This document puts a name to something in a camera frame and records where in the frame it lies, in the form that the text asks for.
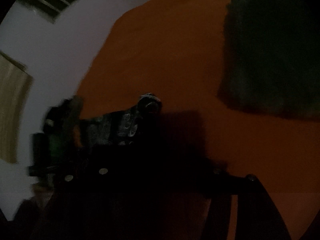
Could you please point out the dark green folded cloth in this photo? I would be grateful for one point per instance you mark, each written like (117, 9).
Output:
(270, 55)

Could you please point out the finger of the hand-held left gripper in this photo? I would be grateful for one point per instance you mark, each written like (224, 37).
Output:
(53, 118)

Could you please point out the black printed garment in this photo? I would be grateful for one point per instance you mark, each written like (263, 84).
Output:
(120, 127)

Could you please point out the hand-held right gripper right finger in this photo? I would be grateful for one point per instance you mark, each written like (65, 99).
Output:
(232, 185)

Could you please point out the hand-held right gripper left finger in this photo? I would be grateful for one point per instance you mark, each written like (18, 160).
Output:
(85, 178)

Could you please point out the orange bed blanket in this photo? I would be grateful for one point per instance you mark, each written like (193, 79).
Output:
(170, 55)

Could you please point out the beige curtain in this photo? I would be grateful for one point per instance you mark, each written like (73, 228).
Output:
(12, 110)

